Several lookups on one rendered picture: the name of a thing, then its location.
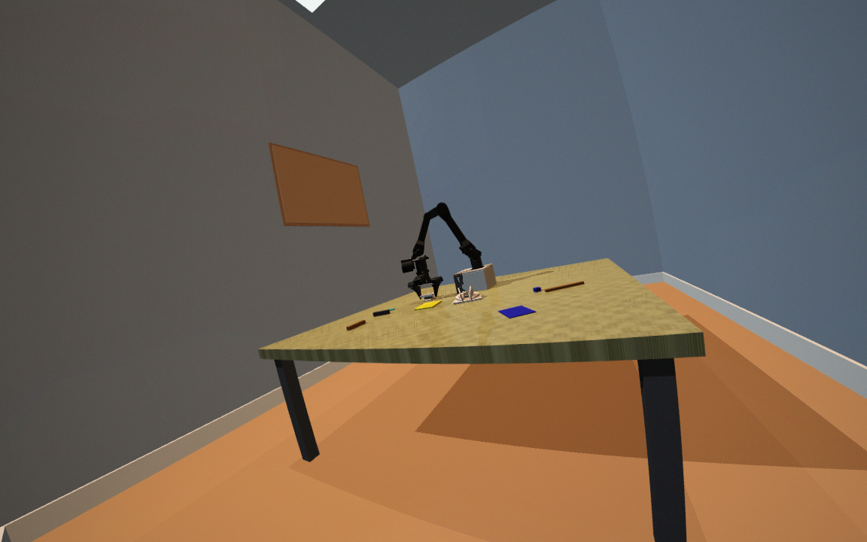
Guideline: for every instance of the blue rectangular plate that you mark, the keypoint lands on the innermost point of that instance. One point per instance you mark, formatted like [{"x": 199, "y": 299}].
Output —
[{"x": 516, "y": 311}]

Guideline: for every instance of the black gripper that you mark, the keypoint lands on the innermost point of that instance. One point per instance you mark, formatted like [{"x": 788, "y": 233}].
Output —
[{"x": 436, "y": 283}]

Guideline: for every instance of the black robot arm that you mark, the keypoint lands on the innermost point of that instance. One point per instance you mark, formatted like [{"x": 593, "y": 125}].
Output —
[{"x": 467, "y": 247}]

